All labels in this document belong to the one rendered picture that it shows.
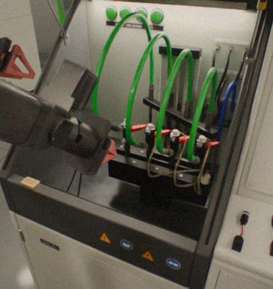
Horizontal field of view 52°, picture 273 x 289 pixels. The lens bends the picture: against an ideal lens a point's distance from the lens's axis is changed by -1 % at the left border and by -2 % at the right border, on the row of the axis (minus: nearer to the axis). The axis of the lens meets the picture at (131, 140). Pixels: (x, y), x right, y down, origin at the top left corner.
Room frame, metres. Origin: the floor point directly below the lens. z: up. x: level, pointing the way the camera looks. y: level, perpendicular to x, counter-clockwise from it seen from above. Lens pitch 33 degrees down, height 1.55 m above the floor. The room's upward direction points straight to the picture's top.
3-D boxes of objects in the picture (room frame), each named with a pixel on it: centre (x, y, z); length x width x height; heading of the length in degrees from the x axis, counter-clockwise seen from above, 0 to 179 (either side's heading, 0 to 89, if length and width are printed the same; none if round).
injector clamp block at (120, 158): (0.74, -0.09, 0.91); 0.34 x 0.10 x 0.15; 64
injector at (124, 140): (0.78, 0.02, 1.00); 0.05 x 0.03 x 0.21; 154
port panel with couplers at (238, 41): (0.92, -0.32, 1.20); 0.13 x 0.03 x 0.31; 64
